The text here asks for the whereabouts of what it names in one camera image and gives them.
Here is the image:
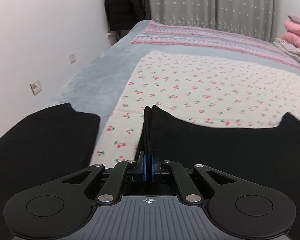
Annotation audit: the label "black pants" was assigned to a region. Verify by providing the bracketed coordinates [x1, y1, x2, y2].
[140, 106, 300, 239]

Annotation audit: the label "folded black garment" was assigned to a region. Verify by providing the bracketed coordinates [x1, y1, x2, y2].
[0, 103, 101, 239]

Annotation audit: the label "grey bed sheet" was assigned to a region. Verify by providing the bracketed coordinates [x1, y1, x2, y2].
[46, 20, 300, 128]

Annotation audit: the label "cherry print blanket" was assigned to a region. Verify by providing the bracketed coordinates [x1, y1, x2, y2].
[91, 50, 300, 167]

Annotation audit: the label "pink folded clothes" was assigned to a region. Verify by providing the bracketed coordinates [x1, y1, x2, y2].
[281, 16, 300, 48]

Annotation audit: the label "striped folded garment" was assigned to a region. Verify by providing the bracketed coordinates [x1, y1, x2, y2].
[273, 38, 300, 63]

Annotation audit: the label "pink striped blanket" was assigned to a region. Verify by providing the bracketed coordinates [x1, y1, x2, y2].
[132, 21, 300, 68]

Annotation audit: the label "white wall socket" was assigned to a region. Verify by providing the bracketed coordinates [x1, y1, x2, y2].
[30, 79, 42, 96]

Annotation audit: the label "grey star curtain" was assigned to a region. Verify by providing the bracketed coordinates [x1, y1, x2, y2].
[149, 0, 277, 42]

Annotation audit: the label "dark hanging clothes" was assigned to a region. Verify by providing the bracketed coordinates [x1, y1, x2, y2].
[104, 0, 151, 32]

